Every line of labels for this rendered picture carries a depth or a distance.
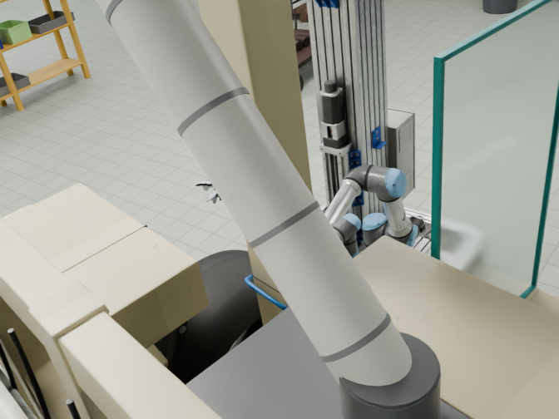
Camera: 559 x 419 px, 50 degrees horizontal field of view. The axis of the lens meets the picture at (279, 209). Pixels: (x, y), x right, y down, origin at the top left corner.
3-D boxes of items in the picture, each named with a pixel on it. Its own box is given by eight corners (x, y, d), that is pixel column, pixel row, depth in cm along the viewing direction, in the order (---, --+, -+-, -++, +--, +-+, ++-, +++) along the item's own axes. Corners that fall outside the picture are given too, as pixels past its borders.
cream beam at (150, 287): (212, 305, 151) (200, 258, 143) (125, 366, 138) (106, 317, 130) (95, 220, 191) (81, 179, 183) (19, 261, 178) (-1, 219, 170)
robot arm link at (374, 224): (368, 229, 305) (367, 208, 297) (393, 235, 299) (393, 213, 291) (358, 244, 297) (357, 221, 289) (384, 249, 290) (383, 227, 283)
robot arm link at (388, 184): (392, 228, 299) (372, 158, 257) (422, 234, 292) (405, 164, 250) (383, 248, 294) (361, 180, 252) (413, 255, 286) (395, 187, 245)
